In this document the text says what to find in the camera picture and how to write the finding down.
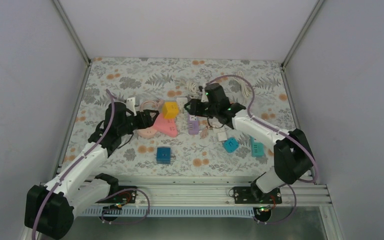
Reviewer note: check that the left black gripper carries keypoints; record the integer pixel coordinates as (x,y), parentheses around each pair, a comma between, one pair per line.
(148,123)

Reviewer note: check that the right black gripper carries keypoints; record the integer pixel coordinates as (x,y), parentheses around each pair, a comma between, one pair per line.
(194,109)

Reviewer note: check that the pink triangular power strip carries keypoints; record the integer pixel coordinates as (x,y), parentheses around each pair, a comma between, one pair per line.
(165,126)

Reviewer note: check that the yellow cube socket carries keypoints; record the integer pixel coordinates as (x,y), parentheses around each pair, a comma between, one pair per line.
(170,110)

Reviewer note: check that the purple power strip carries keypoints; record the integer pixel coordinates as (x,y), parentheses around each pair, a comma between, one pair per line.
(193,125)

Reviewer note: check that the white plug adapter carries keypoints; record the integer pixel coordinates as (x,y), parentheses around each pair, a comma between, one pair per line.
(181,101)

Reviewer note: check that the dark blue cube socket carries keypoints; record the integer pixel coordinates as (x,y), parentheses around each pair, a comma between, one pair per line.
(163,155)

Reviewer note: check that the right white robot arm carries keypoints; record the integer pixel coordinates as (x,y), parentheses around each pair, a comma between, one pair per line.
(292,154)

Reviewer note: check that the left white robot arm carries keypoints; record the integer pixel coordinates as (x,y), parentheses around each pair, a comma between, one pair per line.
(51,208)

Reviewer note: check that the white square plug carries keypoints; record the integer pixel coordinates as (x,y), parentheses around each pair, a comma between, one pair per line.
(221,136)

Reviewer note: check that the cyan cube socket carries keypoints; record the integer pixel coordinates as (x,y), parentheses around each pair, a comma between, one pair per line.
(231,145)

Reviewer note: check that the teal power strip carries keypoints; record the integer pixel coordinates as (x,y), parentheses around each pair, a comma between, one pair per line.
(257,148)

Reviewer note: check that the aluminium rail frame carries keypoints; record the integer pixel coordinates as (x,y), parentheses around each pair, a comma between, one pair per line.
(211,191)

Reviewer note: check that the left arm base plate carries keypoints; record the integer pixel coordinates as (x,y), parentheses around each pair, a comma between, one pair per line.
(125,195)

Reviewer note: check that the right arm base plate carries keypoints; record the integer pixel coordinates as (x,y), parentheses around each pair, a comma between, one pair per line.
(248,195)

